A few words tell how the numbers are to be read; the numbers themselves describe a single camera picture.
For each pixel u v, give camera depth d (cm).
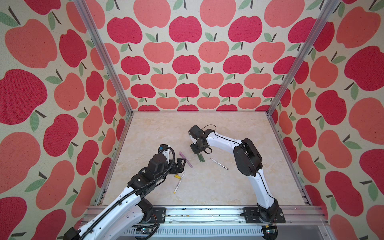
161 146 69
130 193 50
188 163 93
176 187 84
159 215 75
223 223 73
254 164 59
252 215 73
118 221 56
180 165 69
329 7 69
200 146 85
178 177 87
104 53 87
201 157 96
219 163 93
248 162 58
